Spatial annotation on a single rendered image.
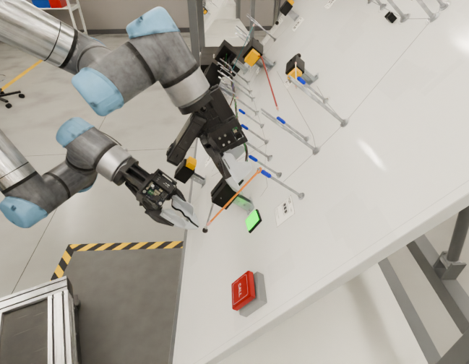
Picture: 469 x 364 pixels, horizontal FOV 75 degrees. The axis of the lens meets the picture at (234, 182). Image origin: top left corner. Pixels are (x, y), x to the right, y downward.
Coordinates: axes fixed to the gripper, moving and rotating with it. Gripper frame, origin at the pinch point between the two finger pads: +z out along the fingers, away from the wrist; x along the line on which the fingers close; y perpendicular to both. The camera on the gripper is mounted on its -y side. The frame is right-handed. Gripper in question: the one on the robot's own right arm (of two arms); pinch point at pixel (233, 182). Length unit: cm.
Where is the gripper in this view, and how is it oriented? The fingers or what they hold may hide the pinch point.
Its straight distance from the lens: 67.0
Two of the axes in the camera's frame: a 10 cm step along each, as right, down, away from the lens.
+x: -1.3, -5.0, 8.6
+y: 8.8, -4.6, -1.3
